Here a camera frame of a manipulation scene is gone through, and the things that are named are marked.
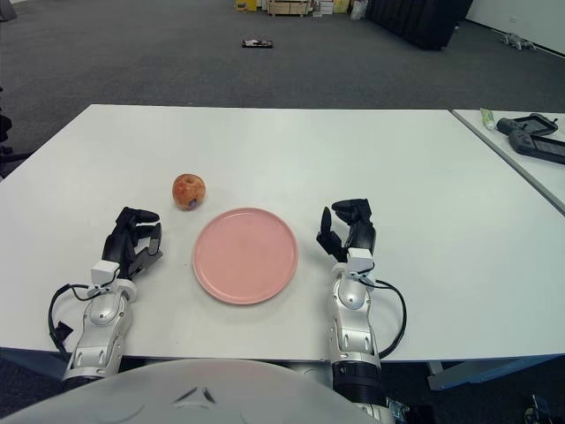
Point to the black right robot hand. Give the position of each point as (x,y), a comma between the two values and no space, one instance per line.
(362,234)

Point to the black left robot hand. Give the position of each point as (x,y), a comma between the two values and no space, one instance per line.
(119,243)

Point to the red yellow apple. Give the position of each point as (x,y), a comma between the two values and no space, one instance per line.
(189,192)

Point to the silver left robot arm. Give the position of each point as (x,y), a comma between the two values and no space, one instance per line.
(101,318)

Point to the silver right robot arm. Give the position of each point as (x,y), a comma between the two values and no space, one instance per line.
(353,327)

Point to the pink round plate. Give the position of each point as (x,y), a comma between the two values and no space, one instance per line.
(245,256)

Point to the black office chair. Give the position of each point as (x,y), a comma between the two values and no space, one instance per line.
(4,128)

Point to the green white tube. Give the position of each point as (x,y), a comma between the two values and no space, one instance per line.
(487,118)

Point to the blue grey table foot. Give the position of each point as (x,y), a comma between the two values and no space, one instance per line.
(463,373)

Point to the grey robot torso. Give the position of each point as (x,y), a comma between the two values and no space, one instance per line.
(198,397)

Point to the white side table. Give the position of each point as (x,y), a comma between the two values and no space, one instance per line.
(543,176)

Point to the large black handheld controller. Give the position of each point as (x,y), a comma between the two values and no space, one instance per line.
(538,148)

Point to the black handheld controller with antenna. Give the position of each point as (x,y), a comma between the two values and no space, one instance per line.
(527,125)

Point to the black flat tray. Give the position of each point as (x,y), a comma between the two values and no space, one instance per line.
(258,43)

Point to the black cabinet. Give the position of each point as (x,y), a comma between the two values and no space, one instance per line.
(419,22)

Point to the white bag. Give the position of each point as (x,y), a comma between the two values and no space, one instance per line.
(359,9)

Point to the stacked white boxes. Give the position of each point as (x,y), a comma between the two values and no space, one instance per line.
(325,8)

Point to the wooden crate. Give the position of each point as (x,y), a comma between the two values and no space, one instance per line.
(287,8)

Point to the black caster wheel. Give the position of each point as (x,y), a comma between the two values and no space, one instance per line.
(534,411)

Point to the grey robot dog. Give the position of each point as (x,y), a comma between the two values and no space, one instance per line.
(517,41)

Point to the yellow box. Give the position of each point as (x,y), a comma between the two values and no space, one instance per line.
(245,5)

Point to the grey bin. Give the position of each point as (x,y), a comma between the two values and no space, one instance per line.
(6,9)

